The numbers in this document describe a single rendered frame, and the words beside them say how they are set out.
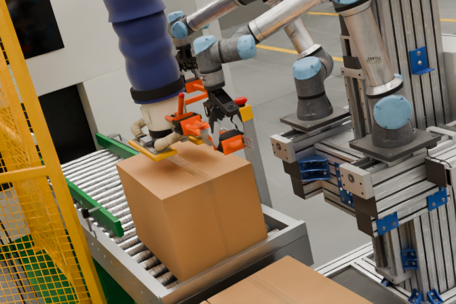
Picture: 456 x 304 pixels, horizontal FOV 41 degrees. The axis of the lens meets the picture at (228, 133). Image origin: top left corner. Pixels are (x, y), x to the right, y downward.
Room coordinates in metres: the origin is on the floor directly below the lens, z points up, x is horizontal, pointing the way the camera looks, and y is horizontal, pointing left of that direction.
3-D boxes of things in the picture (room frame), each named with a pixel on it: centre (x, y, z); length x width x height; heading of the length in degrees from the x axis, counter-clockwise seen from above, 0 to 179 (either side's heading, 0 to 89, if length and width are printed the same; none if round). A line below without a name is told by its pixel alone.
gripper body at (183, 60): (2.86, 0.11, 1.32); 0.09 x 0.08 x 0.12; 23
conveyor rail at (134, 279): (3.10, 0.91, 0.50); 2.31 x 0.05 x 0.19; 27
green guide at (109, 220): (3.44, 1.02, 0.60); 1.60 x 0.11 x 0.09; 27
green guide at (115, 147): (3.69, 0.54, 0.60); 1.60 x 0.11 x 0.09; 27
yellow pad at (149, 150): (2.47, 0.33, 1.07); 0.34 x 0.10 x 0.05; 23
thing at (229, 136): (1.95, 0.01, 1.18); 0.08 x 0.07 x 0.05; 23
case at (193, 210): (2.50, 0.24, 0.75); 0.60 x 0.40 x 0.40; 23
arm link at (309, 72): (2.45, -0.38, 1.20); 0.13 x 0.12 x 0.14; 151
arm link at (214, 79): (1.97, 0.01, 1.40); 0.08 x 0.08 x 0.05
